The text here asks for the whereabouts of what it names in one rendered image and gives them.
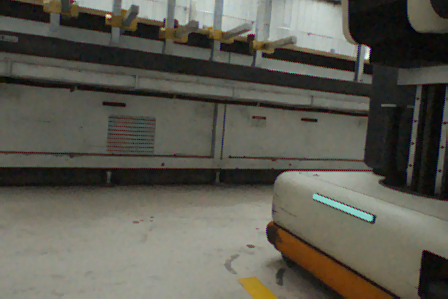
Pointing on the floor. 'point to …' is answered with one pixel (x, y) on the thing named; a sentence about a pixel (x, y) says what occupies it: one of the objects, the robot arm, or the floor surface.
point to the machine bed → (166, 119)
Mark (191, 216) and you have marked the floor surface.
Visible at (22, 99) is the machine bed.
